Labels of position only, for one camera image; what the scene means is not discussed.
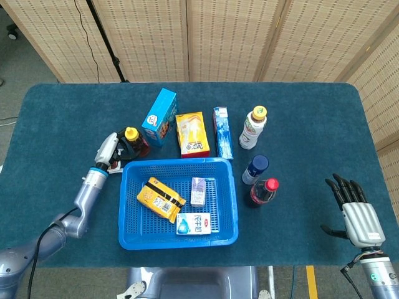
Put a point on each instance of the right silver and black robot hand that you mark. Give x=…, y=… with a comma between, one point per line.
x=363, y=221

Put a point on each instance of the left silver and black robot hand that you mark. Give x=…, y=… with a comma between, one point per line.
x=106, y=149

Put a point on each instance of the yellow packet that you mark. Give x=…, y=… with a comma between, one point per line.
x=159, y=199

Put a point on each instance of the purple white milk carton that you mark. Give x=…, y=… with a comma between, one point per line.
x=198, y=193

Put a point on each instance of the white and blue milk carton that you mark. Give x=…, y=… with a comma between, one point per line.
x=193, y=224

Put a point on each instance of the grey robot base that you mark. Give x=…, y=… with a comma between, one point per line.
x=193, y=281

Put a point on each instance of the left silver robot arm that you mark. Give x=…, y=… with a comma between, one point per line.
x=84, y=199

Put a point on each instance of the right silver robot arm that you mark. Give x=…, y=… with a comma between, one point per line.
x=380, y=274

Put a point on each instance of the blue perforated plastic basket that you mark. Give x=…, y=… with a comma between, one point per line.
x=137, y=230

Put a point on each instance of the cola bottle with red cap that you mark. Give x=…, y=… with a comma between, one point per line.
x=262, y=194

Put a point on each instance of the small white egg-yolk snack packet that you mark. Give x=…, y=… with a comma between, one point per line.
x=115, y=169

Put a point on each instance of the honey bottle with yellow cap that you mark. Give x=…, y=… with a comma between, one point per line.
x=141, y=144

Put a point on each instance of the blue chocolate cookie box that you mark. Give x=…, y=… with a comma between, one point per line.
x=159, y=118

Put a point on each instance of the yellow snack bag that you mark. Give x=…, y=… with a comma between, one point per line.
x=191, y=134

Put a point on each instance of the teal table cloth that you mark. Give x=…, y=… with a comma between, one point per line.
x=311, y=140

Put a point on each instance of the black stand pole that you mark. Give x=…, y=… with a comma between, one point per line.
x=107, y=46

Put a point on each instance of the white bottle with navy cap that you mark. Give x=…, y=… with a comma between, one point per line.
x=257, y=168

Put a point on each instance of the blue and red toothpaste box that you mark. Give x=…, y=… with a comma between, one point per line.
x=224, y=134

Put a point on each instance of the white peach drink bottle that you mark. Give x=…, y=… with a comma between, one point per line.
x=252, y=130

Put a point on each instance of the black caster wheel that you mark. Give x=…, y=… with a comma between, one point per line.
x=12, y=32

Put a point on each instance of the woven bamboo folding screen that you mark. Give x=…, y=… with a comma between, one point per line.
x=230, y=40

